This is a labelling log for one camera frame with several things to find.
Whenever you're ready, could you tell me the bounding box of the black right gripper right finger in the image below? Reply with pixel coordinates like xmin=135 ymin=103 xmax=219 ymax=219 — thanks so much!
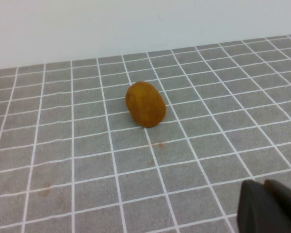
xmin=263 ymin=179 xmax=291 ymax=233

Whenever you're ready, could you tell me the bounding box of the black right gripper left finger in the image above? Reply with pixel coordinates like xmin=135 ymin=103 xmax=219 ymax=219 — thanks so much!
xmin=236 ymin=180 xmax=291 ymax=233

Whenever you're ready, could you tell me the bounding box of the brown kiwi fruit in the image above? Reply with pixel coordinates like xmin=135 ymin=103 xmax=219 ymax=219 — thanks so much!
xmin=125 ymin=81 xmax=166 ymax=129

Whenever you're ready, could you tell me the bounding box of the grey white-grid tablecloth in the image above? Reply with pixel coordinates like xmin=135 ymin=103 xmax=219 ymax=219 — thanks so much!
xmin=0 ymin=33 xmax=291 ymax=233

